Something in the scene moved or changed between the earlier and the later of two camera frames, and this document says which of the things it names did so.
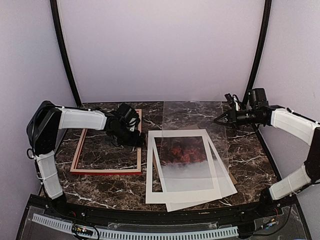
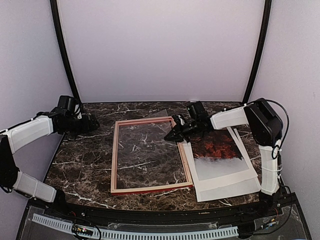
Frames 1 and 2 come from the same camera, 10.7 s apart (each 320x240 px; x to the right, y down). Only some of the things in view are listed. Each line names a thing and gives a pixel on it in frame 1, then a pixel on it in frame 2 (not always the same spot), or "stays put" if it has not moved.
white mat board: x=183 y=196 → x=223 y=180
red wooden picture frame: x=109 y=171 → x=114 y=191
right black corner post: x=268 y=8 stays put
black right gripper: x=232 y=118 → x=179 y=136
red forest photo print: x=184 y=163 → x=216 y=153
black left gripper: x=133 y=142 → x=86 y=127
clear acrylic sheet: x=192 y=146 → x=145 y=157
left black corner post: x=63 y=50 stays put
